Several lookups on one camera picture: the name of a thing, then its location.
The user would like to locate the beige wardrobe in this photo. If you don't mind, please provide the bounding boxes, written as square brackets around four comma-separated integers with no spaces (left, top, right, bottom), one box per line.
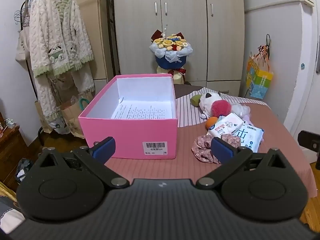
[110,0,245,98]

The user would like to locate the floral scrunchie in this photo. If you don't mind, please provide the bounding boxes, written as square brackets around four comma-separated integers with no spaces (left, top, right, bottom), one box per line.
[192,134,241,164]

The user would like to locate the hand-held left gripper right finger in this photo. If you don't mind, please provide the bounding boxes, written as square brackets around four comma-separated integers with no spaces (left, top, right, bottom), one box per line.
[196,137,288,189]

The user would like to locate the cream fleece pajama jacket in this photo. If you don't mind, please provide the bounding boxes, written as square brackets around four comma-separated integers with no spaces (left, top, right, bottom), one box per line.
[28,0,95,78]

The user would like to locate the colourful gift bag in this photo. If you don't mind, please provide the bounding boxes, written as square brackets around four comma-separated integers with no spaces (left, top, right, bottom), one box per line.
[246,45,274,100]

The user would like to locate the pink cardboard box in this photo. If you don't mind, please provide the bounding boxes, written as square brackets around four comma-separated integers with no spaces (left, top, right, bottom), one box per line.
[78,74,178,160]

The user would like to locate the cream fleece pajama pants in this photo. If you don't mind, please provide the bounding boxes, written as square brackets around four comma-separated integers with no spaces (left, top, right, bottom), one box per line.
[35,62,95,134]

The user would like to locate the pink fluffy pompom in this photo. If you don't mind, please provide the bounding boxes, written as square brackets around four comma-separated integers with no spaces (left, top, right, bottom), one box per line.
[211,100,233,118]

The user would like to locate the metal door handle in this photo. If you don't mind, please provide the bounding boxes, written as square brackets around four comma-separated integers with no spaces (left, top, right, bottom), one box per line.
[315,36,320,74]

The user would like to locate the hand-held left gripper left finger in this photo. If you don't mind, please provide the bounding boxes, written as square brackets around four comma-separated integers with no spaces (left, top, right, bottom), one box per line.
[34,137,130,188]

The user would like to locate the dark patterned shoe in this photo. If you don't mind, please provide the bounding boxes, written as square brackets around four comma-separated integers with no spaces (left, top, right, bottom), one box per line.
[15,158,34,184]

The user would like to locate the white pompom ball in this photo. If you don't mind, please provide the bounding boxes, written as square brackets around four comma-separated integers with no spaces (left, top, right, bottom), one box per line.
[231,104,251,118]

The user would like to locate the green ball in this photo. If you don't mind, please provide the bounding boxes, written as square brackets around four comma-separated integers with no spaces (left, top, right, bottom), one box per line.
[190,94,202,107]

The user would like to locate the white brown plush toy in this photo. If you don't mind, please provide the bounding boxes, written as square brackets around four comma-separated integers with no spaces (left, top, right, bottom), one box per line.
[199,92,222,119]

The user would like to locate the beige tall cabinet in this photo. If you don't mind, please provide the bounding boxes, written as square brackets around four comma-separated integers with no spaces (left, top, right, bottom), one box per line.
[72,0,112,98]

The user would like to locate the white printed shopping bag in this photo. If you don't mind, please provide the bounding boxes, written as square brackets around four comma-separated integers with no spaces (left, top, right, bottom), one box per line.
[47,115,72,135]

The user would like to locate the white pink tissue pack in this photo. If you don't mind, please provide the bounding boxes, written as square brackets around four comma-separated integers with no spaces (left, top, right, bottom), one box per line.
[207,112,247,138]

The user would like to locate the pink bedspread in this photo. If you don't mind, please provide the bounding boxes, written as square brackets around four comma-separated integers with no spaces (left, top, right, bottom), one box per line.
[104,100,313,188]

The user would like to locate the brown paper bag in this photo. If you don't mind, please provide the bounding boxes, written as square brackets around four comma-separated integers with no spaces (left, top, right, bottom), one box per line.
[60,94,94,139]

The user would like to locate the printed paper sheet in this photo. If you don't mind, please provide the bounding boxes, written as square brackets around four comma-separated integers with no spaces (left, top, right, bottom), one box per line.
[111,97,173,119]

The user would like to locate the wooden nightstand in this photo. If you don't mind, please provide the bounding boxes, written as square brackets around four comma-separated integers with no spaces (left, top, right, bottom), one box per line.
[0,122,29,188]

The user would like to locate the white blue wipes pack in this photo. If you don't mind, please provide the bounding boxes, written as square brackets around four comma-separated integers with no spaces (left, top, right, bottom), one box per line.
[232,124,265,153]

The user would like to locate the black clothes rack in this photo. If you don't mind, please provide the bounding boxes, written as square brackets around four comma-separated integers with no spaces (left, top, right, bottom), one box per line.
[21,0,63,145]

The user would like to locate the flower bouquet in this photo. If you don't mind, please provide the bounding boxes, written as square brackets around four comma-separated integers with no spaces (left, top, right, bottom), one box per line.
[149,25,193,85]

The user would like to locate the orange ball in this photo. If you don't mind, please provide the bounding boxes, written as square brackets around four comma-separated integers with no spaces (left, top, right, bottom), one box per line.
[205,116,218,130]

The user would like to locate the canvas tote bag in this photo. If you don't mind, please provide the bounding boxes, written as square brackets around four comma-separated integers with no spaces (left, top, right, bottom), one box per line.
[15,29,32,69]

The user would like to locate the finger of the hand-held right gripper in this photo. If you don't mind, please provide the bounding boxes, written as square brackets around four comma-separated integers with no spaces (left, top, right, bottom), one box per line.
[298,130,320,153]

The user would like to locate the striped bed sheet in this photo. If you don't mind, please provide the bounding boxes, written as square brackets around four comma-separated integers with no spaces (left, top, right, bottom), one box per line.
[175,87,265,128]

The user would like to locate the teal paper bag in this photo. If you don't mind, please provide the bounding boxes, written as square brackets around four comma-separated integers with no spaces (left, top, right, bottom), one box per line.
[79,97,90,111]

